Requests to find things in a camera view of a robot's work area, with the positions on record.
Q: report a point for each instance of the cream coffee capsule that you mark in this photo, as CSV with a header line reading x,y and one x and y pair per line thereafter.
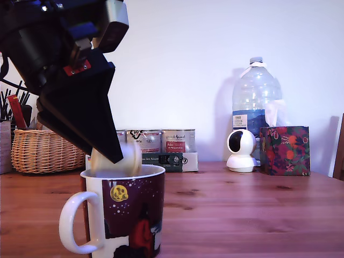
x,y
133,161

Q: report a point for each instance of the dark utensil holder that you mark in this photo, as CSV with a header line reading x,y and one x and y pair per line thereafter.
x,y
27,115

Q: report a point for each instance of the black stick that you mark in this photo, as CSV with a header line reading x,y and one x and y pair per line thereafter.
x,y
19,87
26,97

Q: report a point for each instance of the red paper packet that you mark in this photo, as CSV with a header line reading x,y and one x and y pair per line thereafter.
x,y
16,111

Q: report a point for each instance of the tin can red white label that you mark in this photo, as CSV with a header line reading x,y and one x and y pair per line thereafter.
x,y
121,135

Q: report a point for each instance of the printed paper box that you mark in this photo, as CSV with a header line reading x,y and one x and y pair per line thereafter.
x,y
5,147

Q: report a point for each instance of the tin can black logo label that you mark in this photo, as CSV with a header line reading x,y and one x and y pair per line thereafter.
x,y
147,141

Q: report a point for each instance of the tin can red panel label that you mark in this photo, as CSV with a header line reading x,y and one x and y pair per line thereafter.
x,y
177,142

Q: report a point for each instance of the green white cardboard tray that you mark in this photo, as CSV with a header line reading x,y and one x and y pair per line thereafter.
x,y
174,161

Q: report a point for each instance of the dark red picture mug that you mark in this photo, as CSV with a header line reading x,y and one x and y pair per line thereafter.
x,y
134,215

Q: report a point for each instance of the large clear water bottle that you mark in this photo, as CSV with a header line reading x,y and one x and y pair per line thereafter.
x,y
255,94

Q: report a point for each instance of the pale tissue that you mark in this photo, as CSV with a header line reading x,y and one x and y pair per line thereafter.
x,y
271,115

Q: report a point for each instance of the floral tissue box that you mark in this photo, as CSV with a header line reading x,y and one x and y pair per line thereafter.
x,y
285,150

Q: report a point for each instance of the small white round camera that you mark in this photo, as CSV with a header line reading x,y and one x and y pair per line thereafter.
x,y
244,161

